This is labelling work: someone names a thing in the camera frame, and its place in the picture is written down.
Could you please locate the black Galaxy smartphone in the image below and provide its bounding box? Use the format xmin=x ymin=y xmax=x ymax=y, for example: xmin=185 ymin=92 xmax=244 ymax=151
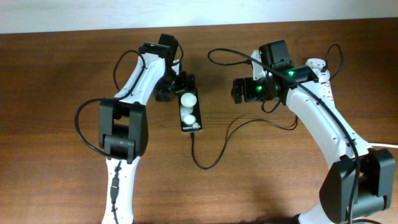
xmin=178 ymin=88 xmax=203 ymax=133

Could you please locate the black charging cable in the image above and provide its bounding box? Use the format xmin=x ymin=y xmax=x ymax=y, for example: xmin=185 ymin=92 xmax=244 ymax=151
xmin=190 ymin=44 xmax=344 ymax=170

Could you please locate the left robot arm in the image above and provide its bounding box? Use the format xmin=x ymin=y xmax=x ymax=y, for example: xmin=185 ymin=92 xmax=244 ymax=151
xmin=99 ymin=41 xmax=190 ymax=223

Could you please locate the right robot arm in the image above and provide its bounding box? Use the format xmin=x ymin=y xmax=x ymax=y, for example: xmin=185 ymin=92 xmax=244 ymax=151
xmin=231 ymin=40 xmax=396 ymax=223

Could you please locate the white power strip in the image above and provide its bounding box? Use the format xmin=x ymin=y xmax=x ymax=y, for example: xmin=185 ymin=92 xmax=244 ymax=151
xmin=305 ymin=58 xmax=335 ymax=106

